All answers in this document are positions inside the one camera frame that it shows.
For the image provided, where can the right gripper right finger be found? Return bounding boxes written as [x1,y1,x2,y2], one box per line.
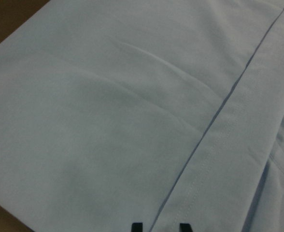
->
[179,223,192,232]

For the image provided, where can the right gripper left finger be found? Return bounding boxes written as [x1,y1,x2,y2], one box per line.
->
[131,222,143,232]

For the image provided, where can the light blue t-shirt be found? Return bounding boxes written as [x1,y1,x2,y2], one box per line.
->
[0,0,284,232]

